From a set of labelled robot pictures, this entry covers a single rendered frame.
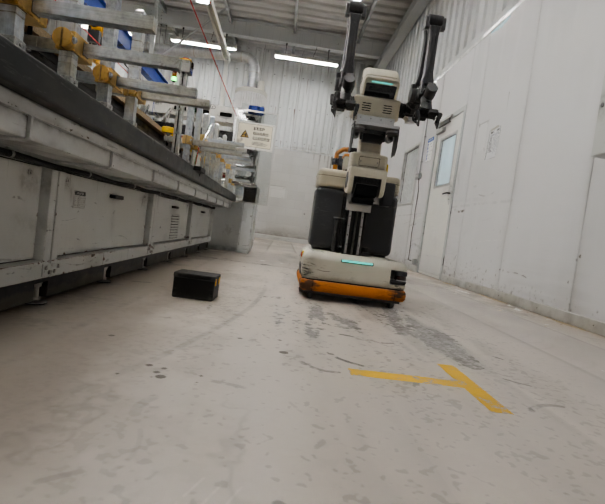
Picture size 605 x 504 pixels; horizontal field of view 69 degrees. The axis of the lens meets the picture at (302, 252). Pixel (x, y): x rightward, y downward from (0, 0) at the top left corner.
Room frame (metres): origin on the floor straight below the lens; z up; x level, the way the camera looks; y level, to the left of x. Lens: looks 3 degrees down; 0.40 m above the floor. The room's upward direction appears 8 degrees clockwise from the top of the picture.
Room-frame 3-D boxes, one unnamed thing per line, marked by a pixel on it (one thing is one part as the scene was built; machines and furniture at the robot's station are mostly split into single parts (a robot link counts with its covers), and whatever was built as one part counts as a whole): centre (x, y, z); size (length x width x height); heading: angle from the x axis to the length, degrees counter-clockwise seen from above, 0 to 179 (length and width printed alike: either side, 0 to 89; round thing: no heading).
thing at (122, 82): (1.51, 0.64, 0.80); 0.43 x 0.03 x 0.04; 93
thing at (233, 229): (5.81, 1.49, 0.95); 1.65 x 0.70 x 1.90; 93
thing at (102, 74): (1.48, 0.71, 0.81); 0.14 x 0.06 x 0.05; 3
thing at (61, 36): (1.24, 0.69, 0.81); 0.14 x 0.06 x 0.05; 3
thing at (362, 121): (2.60, -0.32, 0.99); 0.28 x 0.16 x 0.22; 93
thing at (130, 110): (1.71, 0.72, 0.90); 0.04 x 0.04 x 0.48; 3
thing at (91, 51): (1.26, 0.62, 0.81); 0.43 x 0.03 x 0.04; 93
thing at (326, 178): (2.98, -0.31, 0.59); 0.55 x 0.34 x 0.83; 93
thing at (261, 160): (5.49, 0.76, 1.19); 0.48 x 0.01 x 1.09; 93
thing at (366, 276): (2.89, -0.31, 0.16); 0.67 x 0.64 x 0.25; 3
